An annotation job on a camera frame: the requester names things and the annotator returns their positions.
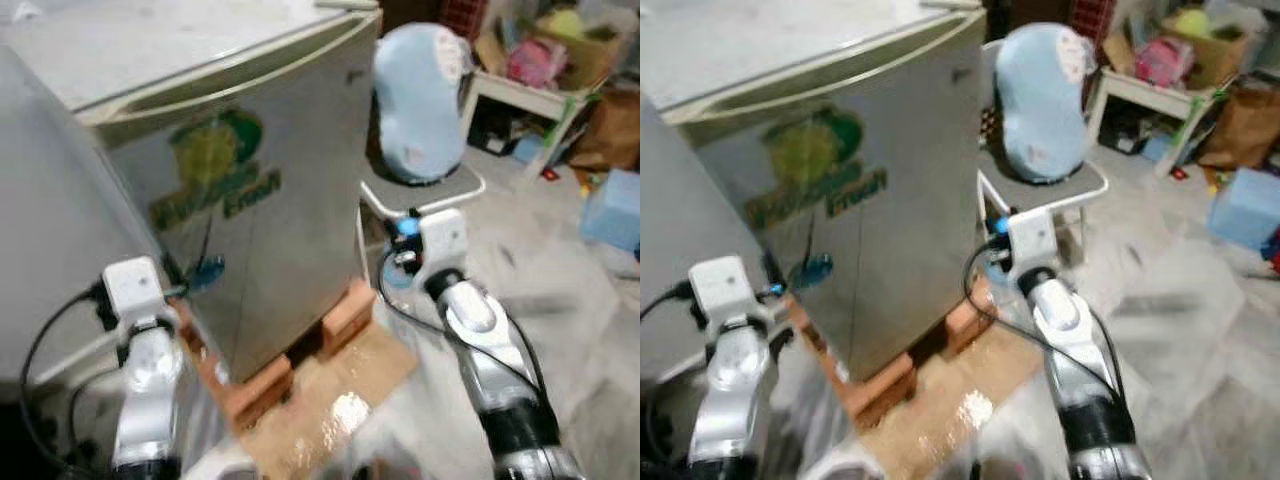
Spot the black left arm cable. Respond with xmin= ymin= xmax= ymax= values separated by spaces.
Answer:
xmin=19 ymin=284 xmax=113 ymax=473
xmin=640 ymin=280 xmax=703 ymax=473

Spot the brown cardboard sheet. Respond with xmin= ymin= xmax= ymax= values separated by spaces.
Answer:
xmin=850 ymin=322 xmax=1047 ymax=480
xmin=190 ymin=318 xmax=420 ymax=480

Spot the yellow-green round item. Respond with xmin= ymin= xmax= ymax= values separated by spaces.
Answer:
xmin=545 ymin=8 xmax=591 ymax=41
xmin=1170 ymin=8 xmax=1217 ymax=41

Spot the white shelf table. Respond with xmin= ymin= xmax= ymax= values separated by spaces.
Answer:
xmin=1085 ymin=66 xmax=1229 ymax=178
xmin=460 ymin=68 xmax=603 ymax=178

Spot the silver mini fridge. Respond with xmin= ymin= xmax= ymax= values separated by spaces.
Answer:
xmin=640 ymin=0 xmax=988 ymax=401
xmin=0 ymin=0 xmax=383 ymax=403

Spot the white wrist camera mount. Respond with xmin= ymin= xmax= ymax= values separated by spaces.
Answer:
xmin=101 ymin=256 xmax=172 ymax=333
xmin=687 ymin=255 xmax=754 ymax=333
xmin=414 ymin=207 xmax=472 ymax=287
xmin=1004 ymin=207 xmax=1064 ymax=283

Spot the light blue plastic box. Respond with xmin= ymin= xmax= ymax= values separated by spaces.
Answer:
xmin=579 ymin=167 xmax=641 ymax=252
xmin=1206 ymin=166 xmax=1280 ymax=252

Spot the green fresh sticker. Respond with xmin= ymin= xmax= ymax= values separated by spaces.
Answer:
xmin=742 ymin=108 xmax=889 ymax=231
xmin=148 ymin=108 xmax=284 ymax=233

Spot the white plastic stool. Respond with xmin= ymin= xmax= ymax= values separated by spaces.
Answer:
xmin=975 ymin=163 xmax=1110 ymax=269
xmin=357 ymin=163 xmax=488 ymax=283

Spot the brown paper bag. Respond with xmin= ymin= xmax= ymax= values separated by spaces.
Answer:
xmin=569 ymin=87 xmax=641 ymax=172
xmin=1197 ymin=84 xmax=1280 ymax=172

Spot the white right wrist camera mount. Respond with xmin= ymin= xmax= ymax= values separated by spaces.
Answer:
xmin=414 ymin=207 xmax=472 ymax=287
xmin=1004 ymin=207 xmax=1064 ymax=283

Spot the pink bag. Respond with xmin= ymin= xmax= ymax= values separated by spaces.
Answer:
xmin=506 ymin=39 xmax=570 ymax=90
xmin=1134 ymin=37 xmax=1197 ymax=90

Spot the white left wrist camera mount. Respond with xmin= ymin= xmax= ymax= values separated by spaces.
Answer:
xmin=101 ymin=256 xmax=172 ymax=333
xmin=687 ymin=255 xmax=754 ymax=333

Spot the brown cardboard box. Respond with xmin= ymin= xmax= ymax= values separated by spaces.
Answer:
xmin=1103 ymin=5 xmax=1253 ymax=93
xmin=474 ymin=5 xmax=627 ymax=93

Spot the light blue rounded container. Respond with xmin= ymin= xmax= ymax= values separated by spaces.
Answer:
xmin=372 ymin=22 xmax=472 ymax=186
xmin=995 ymin=22 xmax=1094 ymax=186

